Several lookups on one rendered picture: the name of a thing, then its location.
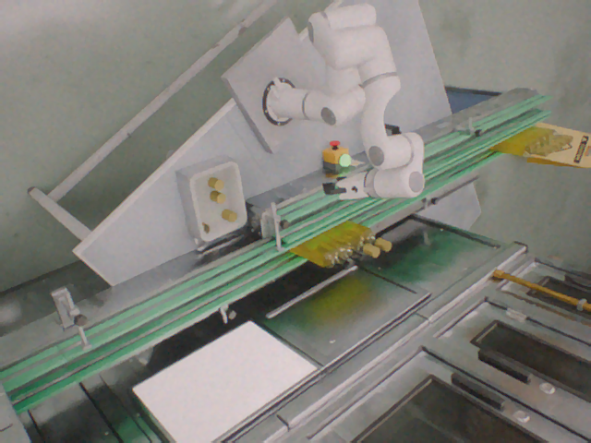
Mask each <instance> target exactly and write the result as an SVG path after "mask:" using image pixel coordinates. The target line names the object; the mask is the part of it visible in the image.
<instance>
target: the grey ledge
mask: <svg viewBox="0 0 591 443"><path fill-rule="evenodd" d="M476 175H477V170H476V171H474V172H472V173H470V174H468V175H466V176H464V177H463V178H461V179H459V180H457V181H454V182H452V183H450V184H449V185H447V186H445V187H443V188H441V189H439V190H438V191H436V192H434V193H432V194H430V198H437V199H438V200H439V202H440V201H442V200H444V199H445V198H447V197H449V196H450V195H451V194H452V193H454V192H457V191H459V190H461V189H462V188H464V187H466V186H468V185H470V184H472V183H474V182H475V181H476V180H478V179H480V178H479V177H476ZM422 210H424V202H421V200H419V201H418V202H416V203H414V204H412V205H411V206H409V207H407V208H405V209H403V210H399V211H398V212H396V213H394V214H393V215H391V216H389V217H387V218H386V219H384V220H382V221H379V223H377V224H375V225H373V226H371V227H369V228H370V229H371V230H373V232H375V233H378V232H380V231H382V230H384V229H386V228H387V227H389V226H391V225H393V224H395V222H397V221H399V220H401V219H403V218H405V217H406V216H408V215H410V214H412V213H414V212H416V213H419V212H420V211H422Z"/></svg>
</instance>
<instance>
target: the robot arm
mask: <svg viewBox="0 0 591 443"><path fill-rule="evenodd" d="M375 22H376V11H375V9H374V7H373V6H372V5H370V4H368V3H360V4H355V5H351V6H343V7H339V8H335V9H332V10H327V11H320V12H317V13H314V14H312V15H311V16H310V18H309V20H308V37H309V39H310V41H311V43H312V44H313V45H314V47H315V48H316V49H317V51H318V52H319V53H320V55H321V56H323V57H324V60H325V61H326V83H327V87H328V90H329V91H330V92H331V93H332V94H330V95H327V94H326V93H325V92H324V91H320V90H296V89H292V87H291V86H290V85H289V84H287V83H284V82H280V79H278V78H277V77H274V78H273V81H274V83H275V85H271V91H269V93H268V95H267V100H266V106H267V110H268V113H269V115H270V116H271V118H272V119H274V120H275V121H278V122H284V121H286V120H288V119H289V118H291V119H299V120H306V121H313V122H319V123H323V124H326V125H328V126H332V127H339V126H343V125H344V124H346V123H347V122H350V121H351V120H352V119H354V118H355V117H356V115H357V114H359V113H360V112H361V111H362V114H361V122H360V134H361V138H362V141H363V146H364V149H365V152H366V154H367V157H368V160H369V162H370V163H371V164H372V165H373V166H375V167H376V168H372V169H369V171H368V172H366V173H360V174H355V175H353V176H349V177H347V176H342V177H337V178H336V179H337V183H336V184H334V183H324V184H323V187H324V191H325V194H330V195H334V194H340V193H342V194H341V195H339V199H340V200H347V199H358V198H367V197H370V198H416V197H417V195H419V194H420V193H421V191H422V189H423V186H424V177H423V174H422V161H423V141H422V138H421V137H420V136H419V135H418V134H417V133H414V132H407V133H403V134H397V135H392V136H387V134H386V131H385V127H384V122H383V115H384V110H385V107H386V105H387V103H388V102H389V100H390V99H391V98H392V97H393V96H395V95H396V94H397V93H398V92H399V90H400V88H401V83H400V80H399V78H398V75H397V71H396V68H395V64H394V62H393V59H392V51H391V48H390V45H389V42H388V38H387V36H386V33H385V31H384V29H383V28H381V27H378V26H374V24H375ZM336 186H338V188H335V187H336Z"/></svg>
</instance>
